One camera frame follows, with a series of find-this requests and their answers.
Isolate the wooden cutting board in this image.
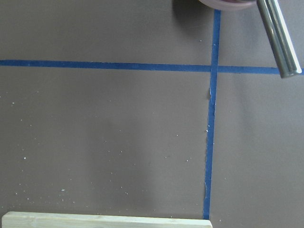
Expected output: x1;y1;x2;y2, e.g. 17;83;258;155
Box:
1;211;212;228

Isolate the pink bowl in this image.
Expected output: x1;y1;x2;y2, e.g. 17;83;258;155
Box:
199;0;257;11

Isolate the metal scoop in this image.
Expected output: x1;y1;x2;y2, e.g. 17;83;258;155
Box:
256;0;302;78

